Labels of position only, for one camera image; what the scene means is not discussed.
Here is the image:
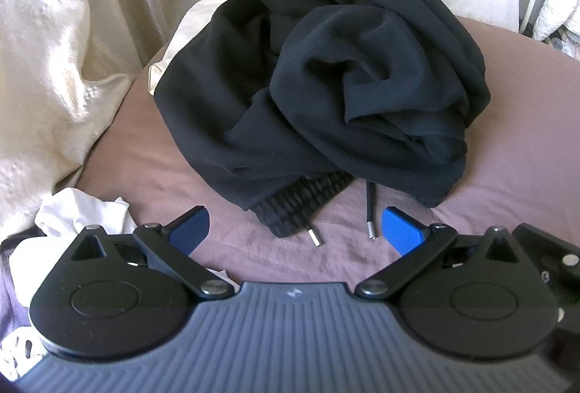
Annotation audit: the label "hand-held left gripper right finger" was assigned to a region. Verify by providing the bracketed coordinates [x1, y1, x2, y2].
[355, 206, 522, 299]

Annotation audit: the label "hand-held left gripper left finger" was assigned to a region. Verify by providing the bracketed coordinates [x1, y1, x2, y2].
[63, 206, 235, 300]

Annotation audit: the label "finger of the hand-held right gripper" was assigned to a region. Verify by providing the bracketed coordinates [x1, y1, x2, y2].
[515, 223, 580, 298]

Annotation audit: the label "black sweatpants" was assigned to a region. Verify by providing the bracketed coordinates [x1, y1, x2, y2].
[153, 0, 492, 246]

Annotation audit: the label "crumpled white cloth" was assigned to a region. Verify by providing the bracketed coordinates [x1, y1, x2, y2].
[9, 187, 137, 280]

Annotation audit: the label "purple printed garment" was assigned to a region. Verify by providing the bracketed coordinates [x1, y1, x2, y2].
[0, 266, 46, 380]

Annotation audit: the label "cream garment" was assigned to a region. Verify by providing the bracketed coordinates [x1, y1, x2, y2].
[147, 0, 236, 95]

